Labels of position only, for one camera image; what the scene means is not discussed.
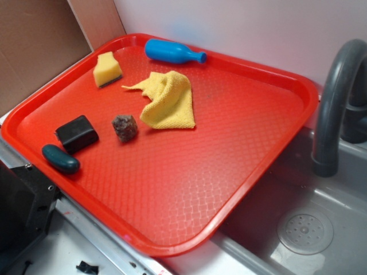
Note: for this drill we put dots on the brown cardboard panel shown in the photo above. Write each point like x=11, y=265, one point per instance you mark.
x=41, y=39

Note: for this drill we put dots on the dark green oblong sponge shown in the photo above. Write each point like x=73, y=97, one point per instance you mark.
x=60, y=160

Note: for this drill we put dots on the red plastic tray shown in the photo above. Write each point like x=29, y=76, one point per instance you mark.
x=166, y=191

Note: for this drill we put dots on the grey plastic sink basin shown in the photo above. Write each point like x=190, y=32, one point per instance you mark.
x=247, y=241

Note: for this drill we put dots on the black tape scrap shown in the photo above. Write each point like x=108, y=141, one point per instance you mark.
x=87, y=268

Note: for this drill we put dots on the grey curved faucet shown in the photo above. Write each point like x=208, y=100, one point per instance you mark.
x=342, y=110

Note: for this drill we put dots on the black rectangular block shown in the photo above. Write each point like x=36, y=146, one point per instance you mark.
x=77, y=134

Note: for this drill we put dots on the yellow microfibre cloth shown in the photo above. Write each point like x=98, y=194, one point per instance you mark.
x=171, y=105

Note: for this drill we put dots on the blue plastic bottle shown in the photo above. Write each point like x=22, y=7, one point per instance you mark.
x=172, y=52

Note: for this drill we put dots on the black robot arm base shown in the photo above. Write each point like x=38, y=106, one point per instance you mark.
x=28, y=198

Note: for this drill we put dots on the brown rough stone block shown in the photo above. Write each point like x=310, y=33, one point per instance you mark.
x=125, y=127

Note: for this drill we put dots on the yellow sponge with dark pad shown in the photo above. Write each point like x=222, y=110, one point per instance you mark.
x=107, y=70

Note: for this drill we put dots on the round sink drain cover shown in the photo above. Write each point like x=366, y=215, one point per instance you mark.
x=305, y=231

